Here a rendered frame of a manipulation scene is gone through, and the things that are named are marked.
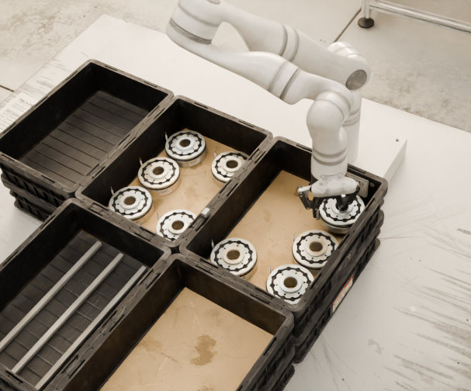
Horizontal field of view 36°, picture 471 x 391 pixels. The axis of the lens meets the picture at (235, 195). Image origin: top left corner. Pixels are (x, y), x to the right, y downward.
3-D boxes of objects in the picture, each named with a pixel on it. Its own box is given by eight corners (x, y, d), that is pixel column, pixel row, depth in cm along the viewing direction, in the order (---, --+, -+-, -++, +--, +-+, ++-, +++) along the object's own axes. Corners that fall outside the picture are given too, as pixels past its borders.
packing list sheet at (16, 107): (17, 91, 225) (16, 89, 224) (73, 113, 215) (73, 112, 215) (-61, 158, 207) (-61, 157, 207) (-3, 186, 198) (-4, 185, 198)
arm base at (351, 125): (327, 139, 190) (328, 89, 178) (361, 146, 188) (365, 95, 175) (317, 163, 185) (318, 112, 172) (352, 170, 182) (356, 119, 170)
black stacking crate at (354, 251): (278, 168, 179) (276, 136, 171) (386, 215, 167) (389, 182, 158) (183, 282, 159) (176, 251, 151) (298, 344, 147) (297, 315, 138)
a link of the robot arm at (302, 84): (364, 91, 137) (303, 53, 138) (344, 120, 132) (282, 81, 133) (350, 112, 143) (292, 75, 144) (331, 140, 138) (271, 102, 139)
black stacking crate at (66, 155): (100, 91, 204) (91, 59, 196) (182, 126, 192) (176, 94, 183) (-2, 180, 184) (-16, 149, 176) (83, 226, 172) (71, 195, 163)
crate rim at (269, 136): (178, 99, 185) (177, 92, 183) (276, 140, 172) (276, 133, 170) (74, 202, 165) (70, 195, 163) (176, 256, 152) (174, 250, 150)
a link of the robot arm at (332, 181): (313, 198, 145) (312, 178, 141) (304, 158, 153) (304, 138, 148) (357, 193, 145) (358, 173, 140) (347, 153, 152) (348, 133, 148)
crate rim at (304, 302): (276, 140, 172) (276, 133, 170) (390, 188, 160) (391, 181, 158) (176, 256, 152) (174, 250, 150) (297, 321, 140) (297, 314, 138)
